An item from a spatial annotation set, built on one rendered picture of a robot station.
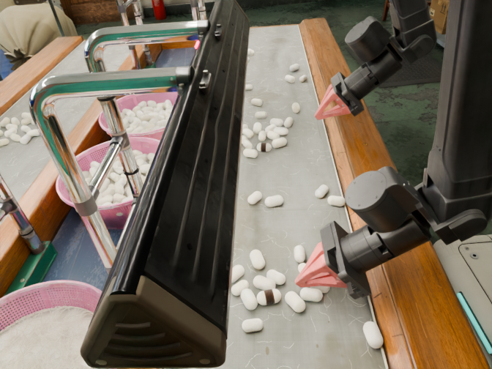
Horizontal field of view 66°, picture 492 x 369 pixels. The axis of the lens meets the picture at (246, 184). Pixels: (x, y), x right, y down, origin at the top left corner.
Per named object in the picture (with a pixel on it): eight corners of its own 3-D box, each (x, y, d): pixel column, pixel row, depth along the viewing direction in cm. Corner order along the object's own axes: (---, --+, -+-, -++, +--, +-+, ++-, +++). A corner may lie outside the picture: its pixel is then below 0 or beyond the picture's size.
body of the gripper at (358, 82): (339, 96, 78) (370, 72, 75) (332, 75, 86) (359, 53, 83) (357, 116, 81) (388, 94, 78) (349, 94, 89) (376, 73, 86)
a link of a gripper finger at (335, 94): (307, 113, 84) (342, 86, 80) (304, 99, 90) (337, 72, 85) (326, 132, 87) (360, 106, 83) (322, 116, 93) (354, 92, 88)
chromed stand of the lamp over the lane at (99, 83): (248, 247, 76) (222, 13, 48) (245, 341, 61) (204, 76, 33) (156, 250, 78) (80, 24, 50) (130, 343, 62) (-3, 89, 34)
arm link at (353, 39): (437, 45, 72) (419, 32, 79) (406, 0, 67) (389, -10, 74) (384, 88, 77) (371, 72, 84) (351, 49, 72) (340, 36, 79)
